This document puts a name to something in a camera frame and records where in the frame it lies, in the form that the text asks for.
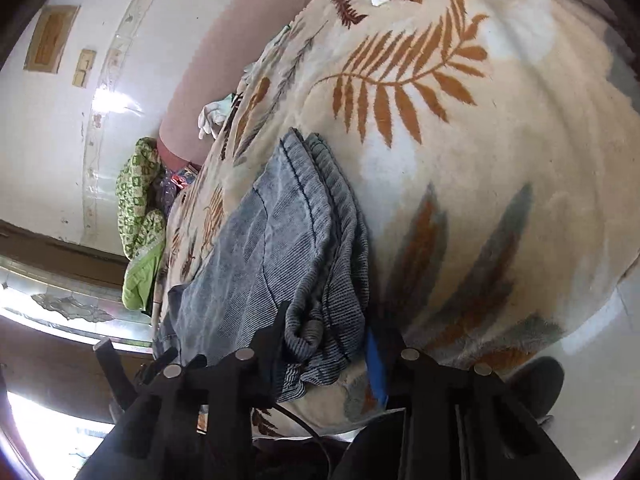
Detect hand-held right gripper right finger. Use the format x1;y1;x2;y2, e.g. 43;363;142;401
366;330;568;480

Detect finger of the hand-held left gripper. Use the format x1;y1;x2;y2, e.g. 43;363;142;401
94;338;135;403

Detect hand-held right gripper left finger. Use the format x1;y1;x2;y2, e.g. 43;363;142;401
75;301;292;480

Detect grey-blue denim pants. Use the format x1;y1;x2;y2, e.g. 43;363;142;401
152;129;371;403

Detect green checkered quilt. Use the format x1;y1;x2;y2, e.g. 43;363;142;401
116;137;167;311

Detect purple plastic bag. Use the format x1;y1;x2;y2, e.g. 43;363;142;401
157;172;181;216

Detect colourful small packet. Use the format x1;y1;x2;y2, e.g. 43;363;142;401
170;165;201;190

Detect cream leaf-print blanket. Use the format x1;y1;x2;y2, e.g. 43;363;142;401
150;0;640;438

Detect white glove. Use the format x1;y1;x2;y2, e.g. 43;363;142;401
197;101;228;141

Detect black cable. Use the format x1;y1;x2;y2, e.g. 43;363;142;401
272;400;333;480

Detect beige light switch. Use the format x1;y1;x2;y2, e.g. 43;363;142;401
72;49;97;88

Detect framed wall plaque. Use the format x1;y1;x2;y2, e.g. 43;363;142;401
23;5;81;73

